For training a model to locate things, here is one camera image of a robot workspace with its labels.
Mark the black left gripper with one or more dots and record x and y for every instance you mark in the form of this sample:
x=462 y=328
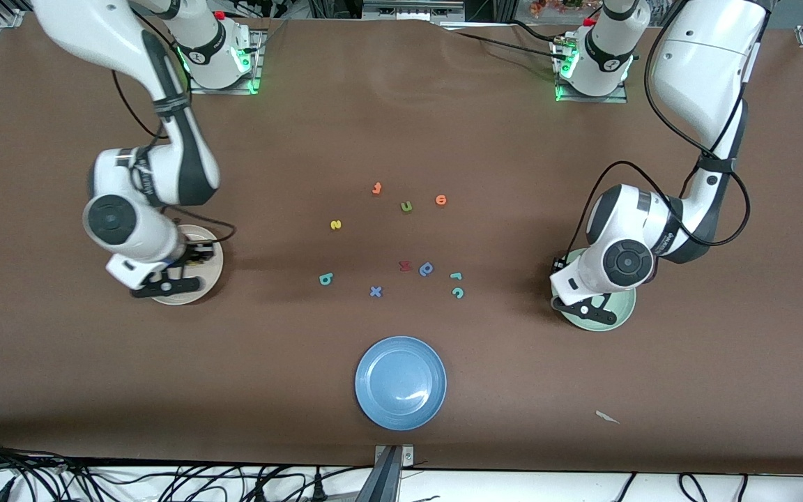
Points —
x=559 y=265

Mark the teal foam letter b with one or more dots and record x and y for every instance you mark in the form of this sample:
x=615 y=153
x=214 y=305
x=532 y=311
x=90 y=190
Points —
x=325 y=280

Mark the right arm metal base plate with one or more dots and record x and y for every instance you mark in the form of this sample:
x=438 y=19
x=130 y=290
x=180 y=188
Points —
x=196 y=88

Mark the white paper scrap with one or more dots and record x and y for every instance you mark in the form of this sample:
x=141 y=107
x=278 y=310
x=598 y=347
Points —
x=607 y=417

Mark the blue foam letter p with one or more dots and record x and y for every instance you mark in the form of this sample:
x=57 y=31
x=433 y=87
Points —
x=426 y=269

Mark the light green plate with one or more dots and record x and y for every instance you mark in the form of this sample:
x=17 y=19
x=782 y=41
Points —
x=621 y=310

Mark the orange artificial flowers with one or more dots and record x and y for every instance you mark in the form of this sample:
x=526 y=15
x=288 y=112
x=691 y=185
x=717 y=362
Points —
x=555 y=7

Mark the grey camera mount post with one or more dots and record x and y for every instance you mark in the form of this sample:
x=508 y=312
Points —
x=384 y=481

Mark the brown table cover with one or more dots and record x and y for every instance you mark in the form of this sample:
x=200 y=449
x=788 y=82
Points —
x=95 y=362

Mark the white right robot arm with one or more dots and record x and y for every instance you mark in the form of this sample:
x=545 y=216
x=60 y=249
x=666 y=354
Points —
x=185 y=160

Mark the beige brown plate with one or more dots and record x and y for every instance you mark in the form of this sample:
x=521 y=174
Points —
x=206 y=286

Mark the blue plate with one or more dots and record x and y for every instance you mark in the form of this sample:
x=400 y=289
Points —
x=400 y=383

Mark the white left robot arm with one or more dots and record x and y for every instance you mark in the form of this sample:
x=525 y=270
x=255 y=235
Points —
x=701 y=70

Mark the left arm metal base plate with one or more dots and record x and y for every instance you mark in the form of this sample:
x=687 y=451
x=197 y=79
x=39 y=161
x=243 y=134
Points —
x=617 y=99

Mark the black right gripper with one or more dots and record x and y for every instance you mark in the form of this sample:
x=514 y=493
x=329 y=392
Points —
x=194 y=253

